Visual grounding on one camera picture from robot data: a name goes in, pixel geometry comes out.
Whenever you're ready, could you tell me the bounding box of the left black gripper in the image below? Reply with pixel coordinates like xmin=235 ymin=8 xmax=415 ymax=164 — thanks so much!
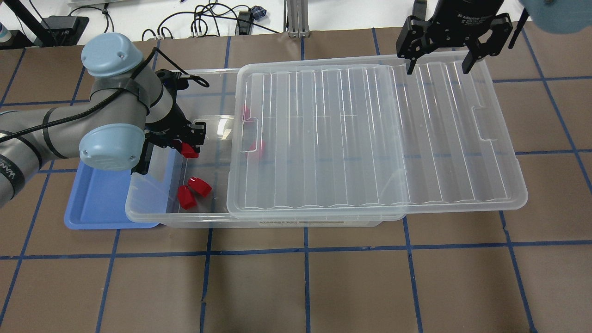
xmin=145 ymin=104 xmax=207 ymax=154

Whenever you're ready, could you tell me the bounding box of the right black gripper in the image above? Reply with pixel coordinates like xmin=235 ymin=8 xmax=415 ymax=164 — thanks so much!
xmin=396 ymin=0 xmax=513 ymax=74

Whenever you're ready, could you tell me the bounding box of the red block from tray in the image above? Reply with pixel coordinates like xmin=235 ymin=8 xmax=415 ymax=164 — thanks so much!
xmin=180 ymin=142 xmax=199 ymax=160

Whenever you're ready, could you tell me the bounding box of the clear plastic box lid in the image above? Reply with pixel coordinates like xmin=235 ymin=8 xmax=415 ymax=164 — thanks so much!
xmin=226 ymin=51 xmax=528 ymax=222

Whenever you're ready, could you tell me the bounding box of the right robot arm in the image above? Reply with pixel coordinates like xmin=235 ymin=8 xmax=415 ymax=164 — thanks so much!
xmin=395 ymin=0 xmax=592 ymax=74

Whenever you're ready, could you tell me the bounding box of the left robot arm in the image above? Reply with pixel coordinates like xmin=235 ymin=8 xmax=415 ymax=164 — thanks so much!
xmin=0 ymin=32 xmax=210 ymax=206

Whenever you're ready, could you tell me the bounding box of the clear plastic storage box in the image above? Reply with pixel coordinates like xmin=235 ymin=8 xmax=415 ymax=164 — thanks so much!
xmin=125 ymin=64 xmax=409 ymax=228

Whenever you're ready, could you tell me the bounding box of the red block front right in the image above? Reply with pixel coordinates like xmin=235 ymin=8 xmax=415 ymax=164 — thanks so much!
xmin=187 ymin=177 xmax=213 ymax=197

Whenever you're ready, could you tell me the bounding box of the red block front left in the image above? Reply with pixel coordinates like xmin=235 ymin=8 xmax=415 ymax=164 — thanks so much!
xmin=176 ymin=185 xmax=197 ymax=210

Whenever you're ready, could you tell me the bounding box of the red block back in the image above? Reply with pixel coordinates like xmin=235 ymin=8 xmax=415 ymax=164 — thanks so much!
xmin=241 ymin=105 xmax=251 ymax=122

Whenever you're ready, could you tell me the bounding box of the red block middle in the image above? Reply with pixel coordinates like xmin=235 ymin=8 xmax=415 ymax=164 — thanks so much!
xmin=246 ymin=139 xmax=266 ymax=160

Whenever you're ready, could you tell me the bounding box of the blue plastic tray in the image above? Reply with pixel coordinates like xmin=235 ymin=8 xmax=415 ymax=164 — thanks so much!
xmin=64 ymin=157 xmax=180 ymax=230

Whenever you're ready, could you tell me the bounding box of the black box latch handle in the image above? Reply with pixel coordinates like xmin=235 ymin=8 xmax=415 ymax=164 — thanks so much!
xmin=130 ymin=139 xmax=154 ymax=175

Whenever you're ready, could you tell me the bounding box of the aluminium frame post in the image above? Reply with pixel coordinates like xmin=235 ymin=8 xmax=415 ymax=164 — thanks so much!
xmin=284 ymin=0 xmax=310 ymax=38

